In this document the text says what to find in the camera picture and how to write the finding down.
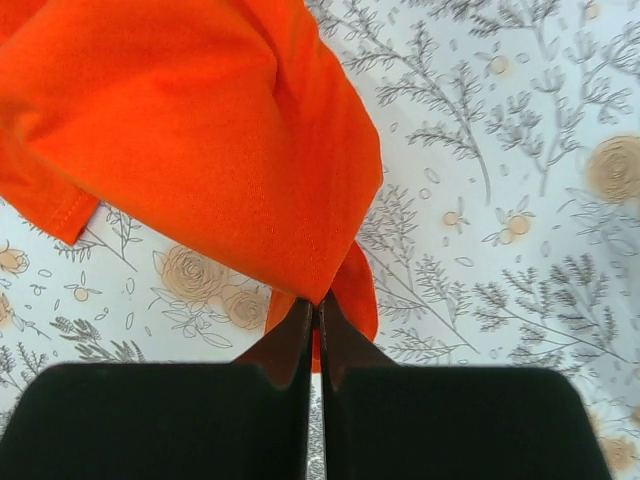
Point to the orange t shirt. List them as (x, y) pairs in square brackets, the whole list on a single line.
[(228, 126)]

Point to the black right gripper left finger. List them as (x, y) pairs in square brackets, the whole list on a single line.
[(246, 419)]

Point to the floral patterned table mat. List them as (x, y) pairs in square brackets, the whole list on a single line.
[(506, 231)]

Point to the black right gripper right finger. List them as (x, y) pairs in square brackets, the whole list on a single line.
[(387, 421)]

